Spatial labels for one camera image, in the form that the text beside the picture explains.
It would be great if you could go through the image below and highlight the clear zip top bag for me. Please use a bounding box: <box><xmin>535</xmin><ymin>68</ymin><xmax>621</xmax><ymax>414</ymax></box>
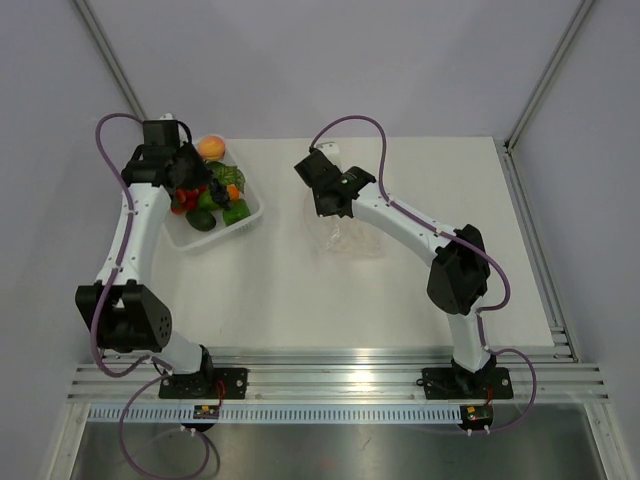
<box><xmin>303</xmin><ymin>193</ymin><xmax>383</xmax><ymax>259</ymax></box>

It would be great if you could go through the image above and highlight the white plastic basket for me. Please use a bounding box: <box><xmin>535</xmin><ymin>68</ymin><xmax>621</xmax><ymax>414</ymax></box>
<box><xmin>164</xmin><ymin>137</ymin><xmax>264</xmax><ymax>254</ymax></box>

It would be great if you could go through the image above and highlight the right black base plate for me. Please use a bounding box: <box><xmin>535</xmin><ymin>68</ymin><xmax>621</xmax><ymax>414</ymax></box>
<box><xmin>416</xmin><ymin>367</ymin><xmax>514</xmax><ymax>400</ymax></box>

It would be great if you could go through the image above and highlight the left small circuit board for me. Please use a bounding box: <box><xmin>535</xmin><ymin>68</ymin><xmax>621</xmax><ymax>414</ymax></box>
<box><xmin>193</xmin><ymin>405</ymin><xmax>220</xmax><ymax>420</ymax></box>

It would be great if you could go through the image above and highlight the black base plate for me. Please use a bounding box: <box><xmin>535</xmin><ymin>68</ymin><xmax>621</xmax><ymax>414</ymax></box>
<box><xmin>158</xmin><ymin>367</ymin><xmax>249</xmax><ymax>400</ymax></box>
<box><xmin>416</xmin><ymin>367</ymin><xmax>514</xmax><ymax>400</ymax></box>

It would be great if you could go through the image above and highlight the yellow red mango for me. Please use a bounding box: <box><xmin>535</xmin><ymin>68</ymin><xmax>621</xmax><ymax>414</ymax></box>
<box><xmin>227</xmin><ymin>184</ymin><xmax>241</xmax><ymax>201</ymax></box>

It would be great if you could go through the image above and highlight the right small circuit board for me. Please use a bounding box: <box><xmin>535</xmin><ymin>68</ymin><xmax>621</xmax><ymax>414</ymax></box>
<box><xmin>460</xmin><ymin>404</ymin><xmax>494</xmax><ymax>431</ymax></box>

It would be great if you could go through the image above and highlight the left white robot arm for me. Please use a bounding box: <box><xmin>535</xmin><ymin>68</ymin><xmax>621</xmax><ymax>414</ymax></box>
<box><xmin>75</xmin><ymin>115</ymin><xmax>216</xmax><ymax>398</ymax></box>

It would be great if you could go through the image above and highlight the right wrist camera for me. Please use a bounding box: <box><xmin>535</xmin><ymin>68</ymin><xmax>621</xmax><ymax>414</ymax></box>
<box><xmin>315</xmin><ymin>142</ymin><xmax>340</xmax><ymax>164</ymax></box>

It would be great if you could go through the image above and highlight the dark grape bunch with leaves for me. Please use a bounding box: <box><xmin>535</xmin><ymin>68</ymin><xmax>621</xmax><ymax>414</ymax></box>
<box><xmin>207</xmin><ymin>162</ymin><xmax>246</xmax><ymax>210</ymax></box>

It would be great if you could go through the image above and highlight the green avocado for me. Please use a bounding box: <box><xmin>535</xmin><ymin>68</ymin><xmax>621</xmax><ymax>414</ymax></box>
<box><xmin>185</xmin><ymin>210</ymin><xmax>217</xmax><ymax>232</ymax></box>

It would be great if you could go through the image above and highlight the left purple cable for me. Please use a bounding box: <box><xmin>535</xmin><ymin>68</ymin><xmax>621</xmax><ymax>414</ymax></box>
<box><xmin>91</xmin><ymin>112</ymin><xmax>221</xmax><ymax>476</ymax></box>

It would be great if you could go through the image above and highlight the green lime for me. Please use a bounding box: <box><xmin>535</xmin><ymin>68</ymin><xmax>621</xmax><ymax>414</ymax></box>
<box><xmin>198</xmin><ymin>190</ymin><xmax>220</xmax><ymax>211</ymax></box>

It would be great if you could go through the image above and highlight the orange peach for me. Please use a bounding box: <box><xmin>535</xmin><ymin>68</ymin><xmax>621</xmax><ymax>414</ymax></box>
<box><xmin>197</xmin><ymin>135</ymin><xmax>226</xmax><ymax>162</ymax></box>

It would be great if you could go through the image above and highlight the white slotted cable duct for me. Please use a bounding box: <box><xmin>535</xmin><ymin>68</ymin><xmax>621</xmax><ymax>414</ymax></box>
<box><xmin>88</xmin><ymin>404</ymin><xmax>461</xmax><ymax>425</ymax></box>

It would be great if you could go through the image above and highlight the red cherry bunch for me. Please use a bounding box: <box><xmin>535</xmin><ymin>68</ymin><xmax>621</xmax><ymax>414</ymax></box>
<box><xmin>171</xmin><ymin>189</ymin><xmax>200</xmax><ymax>215</ymax></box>

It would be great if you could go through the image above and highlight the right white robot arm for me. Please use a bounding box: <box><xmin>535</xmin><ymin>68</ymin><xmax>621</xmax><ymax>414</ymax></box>
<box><xmin>295</xmin><ymin>148</ymin><xmax>496</xmax><ymax>396</ymax></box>

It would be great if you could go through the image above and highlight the small circuit board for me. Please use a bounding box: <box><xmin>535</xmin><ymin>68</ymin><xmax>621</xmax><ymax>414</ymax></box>
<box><xmin>193</xmin><ymin>405</ymin><xmax>220</xmax><ymax>420</ymax></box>
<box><xmin>460</xmin><ymin>404</ymin><xmax>494</xmax><ymax>431</ymax></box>

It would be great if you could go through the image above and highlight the green pepper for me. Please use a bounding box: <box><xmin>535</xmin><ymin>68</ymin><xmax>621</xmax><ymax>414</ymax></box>
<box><xmin>222</xmin><ymin>199</ymin><xmax>251</xmax><ymax>226</ymax></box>

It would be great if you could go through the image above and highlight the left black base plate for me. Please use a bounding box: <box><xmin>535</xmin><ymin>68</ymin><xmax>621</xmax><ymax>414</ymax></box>
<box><xmin>158</xmin><ymin>367</ymin><xmax>249</xmax><ymax>400</ymax></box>

